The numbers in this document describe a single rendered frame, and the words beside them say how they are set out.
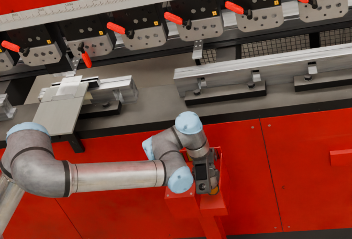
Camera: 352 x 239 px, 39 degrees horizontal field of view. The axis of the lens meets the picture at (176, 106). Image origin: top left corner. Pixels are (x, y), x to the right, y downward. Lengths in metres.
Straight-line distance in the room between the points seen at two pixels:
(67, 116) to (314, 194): 1.04
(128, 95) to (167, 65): 1.67
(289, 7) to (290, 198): 0.79
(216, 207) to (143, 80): 1.93
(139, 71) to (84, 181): 2.38
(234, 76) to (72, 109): 0.61
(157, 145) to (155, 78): 2.04
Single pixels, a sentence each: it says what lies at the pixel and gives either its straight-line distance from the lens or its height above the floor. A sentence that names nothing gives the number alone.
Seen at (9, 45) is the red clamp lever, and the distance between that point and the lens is 1.87.
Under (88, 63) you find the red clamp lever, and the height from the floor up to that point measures 1.14.
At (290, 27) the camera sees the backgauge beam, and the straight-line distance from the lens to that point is 2.04.
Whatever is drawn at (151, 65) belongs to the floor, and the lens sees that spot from 3.66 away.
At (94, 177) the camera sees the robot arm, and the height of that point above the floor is 1.17.
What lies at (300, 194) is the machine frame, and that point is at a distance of 2.16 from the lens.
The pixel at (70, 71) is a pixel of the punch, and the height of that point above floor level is 1.06.
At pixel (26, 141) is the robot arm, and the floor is 1.28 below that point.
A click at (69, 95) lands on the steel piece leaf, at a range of 1.91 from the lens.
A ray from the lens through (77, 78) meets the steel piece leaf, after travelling 2.00.
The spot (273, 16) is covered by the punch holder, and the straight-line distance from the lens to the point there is 1.68.
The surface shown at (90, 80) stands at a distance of 1.98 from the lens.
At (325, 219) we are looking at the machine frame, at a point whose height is 0.17.
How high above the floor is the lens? 2.09
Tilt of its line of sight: 40 degrees down
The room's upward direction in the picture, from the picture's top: 20 degrees counter-clockwise
